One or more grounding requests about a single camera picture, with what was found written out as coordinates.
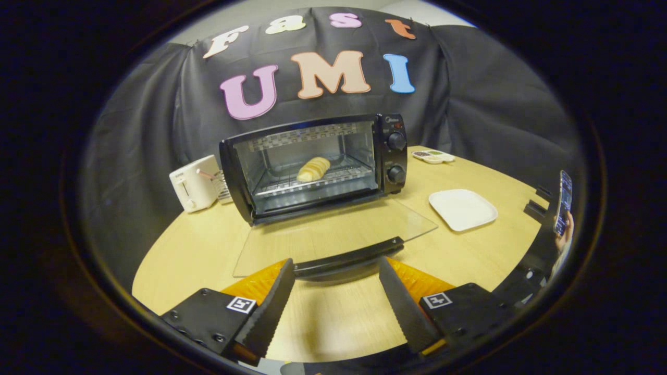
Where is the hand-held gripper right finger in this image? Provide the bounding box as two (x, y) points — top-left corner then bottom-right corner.
(378, 256), (517, 358)

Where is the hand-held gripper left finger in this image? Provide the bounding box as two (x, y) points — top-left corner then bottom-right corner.
(160, 257), (297, 367)

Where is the yellow bread roll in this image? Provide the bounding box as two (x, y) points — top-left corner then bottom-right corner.
(297, 156), (331, 183)

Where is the black toaster oven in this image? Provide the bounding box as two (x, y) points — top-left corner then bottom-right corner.
(219, 113), (439, 283)

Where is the white pop-up toaster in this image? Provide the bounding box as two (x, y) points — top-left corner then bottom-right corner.
(169, 154), (223, 214)

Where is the white square plate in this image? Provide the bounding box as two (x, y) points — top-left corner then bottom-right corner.
(428, 189), (499, 232)

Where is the black stand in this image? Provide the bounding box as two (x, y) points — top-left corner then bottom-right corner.
(492, 185), (564, 309)

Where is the small white compartment tray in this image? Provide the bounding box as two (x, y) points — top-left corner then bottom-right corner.
(411, 149), (455, 165)

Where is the smartphone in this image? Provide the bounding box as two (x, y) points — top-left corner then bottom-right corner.
(553, 170), (573, 236)

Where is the black backdrop cloth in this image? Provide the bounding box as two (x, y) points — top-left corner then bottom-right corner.
(82, 7), (585, 293)

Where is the wire rack with pink handle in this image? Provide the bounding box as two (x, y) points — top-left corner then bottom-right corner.
(197, 168), (233, 204)

